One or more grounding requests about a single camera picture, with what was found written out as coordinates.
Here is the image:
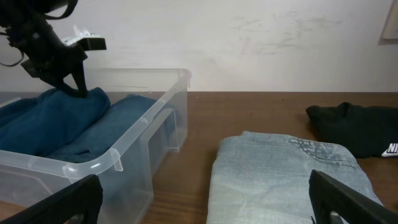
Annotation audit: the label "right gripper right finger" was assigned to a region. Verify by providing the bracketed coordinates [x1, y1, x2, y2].
[309, 170, 397, 224]

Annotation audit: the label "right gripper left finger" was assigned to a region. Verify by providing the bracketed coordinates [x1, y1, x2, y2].
[1, 174, 103, 224]

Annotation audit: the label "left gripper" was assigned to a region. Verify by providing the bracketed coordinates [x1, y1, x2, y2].
[1, 0, 88, 98]

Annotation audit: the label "teal blue shirt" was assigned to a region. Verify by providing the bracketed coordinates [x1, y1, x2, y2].
[1, 88, 110, 156]

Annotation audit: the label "dark blue jeans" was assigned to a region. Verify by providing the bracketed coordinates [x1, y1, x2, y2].
[47, 95, 156, 163]

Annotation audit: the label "clear plastic storage bin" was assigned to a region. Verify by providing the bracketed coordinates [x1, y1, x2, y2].
[1, 68, 191, 223]

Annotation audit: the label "folded light blue jeans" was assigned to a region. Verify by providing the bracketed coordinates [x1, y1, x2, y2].
[207, 131, 379, 224]

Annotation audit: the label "folded black Nike garment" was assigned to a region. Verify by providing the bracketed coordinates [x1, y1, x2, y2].
[306, 102, 397, 159]

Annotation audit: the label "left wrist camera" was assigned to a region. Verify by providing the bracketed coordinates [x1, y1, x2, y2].
[62, 25, 107, 51]

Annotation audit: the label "beige object on wall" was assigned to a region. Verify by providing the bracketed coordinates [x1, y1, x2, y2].
[378, 0, 397, 45]

